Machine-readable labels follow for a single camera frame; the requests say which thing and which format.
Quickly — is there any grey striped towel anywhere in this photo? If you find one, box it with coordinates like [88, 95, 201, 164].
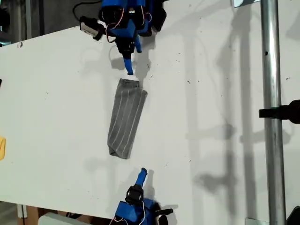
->
[107, 78, 149, 160]

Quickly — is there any white box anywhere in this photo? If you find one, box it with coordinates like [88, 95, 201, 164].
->
[38, 211, 94, 225]

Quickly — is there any wooden table leg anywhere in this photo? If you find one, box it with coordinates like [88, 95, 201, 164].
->
[16, 203, 40, 220]

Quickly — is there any yellow object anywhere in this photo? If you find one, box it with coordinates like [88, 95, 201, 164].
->
[0, 136, 7, 161]

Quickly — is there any black clamp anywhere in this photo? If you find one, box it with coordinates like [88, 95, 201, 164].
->
[258, 99, 300, 125]

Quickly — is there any black round object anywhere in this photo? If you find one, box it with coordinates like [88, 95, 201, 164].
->
[285, 205, 300, 225]

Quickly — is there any black silver camera box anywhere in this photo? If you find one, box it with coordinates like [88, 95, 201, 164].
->
[79, 15, 105, 41]
[155, 207, 174, 225]

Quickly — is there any black camera cable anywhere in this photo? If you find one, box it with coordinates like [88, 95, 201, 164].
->
[72, 0, 103, 21]

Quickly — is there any steel post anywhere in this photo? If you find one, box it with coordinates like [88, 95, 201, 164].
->
[260, 0, 287, 225]

